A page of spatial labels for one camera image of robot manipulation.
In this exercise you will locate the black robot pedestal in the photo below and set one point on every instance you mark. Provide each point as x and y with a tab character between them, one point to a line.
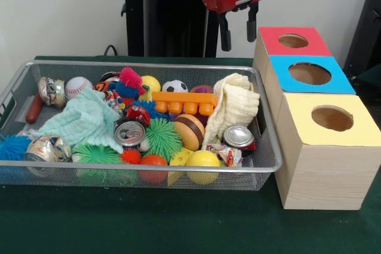
166	13

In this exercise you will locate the black chair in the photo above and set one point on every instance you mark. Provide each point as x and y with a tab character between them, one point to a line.
366	28

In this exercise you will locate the crushed red drink can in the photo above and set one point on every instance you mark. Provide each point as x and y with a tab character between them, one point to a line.
238	136

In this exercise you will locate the crushed patterned drink can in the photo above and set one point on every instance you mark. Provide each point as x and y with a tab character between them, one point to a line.
47	148

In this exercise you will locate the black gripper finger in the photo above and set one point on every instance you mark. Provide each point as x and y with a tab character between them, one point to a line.
226	37
252	25

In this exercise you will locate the toy hamburger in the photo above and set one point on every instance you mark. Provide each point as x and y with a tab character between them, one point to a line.
189	132

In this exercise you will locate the shallow mesh bin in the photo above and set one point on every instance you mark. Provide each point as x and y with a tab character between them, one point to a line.
35	176

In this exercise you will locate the orange toy building block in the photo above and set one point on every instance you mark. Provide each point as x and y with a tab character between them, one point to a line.
184	99

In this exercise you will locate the yellow ball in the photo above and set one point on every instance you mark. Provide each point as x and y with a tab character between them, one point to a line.
202	161

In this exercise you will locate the crushed black drink can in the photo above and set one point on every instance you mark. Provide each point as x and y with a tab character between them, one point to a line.
129	133

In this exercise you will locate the cream cloth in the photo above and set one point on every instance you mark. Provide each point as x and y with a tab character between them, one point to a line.
235	105

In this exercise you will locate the green spiky ball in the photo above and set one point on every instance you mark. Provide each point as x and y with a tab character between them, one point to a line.
162	142

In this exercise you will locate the white baseball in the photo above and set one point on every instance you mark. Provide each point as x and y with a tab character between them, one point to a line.
78	86

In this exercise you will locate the dark green tablecloth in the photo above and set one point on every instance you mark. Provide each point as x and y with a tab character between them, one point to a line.
149	224
373	77

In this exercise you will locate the mint green cloth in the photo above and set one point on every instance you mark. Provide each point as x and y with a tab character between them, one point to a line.
83	120

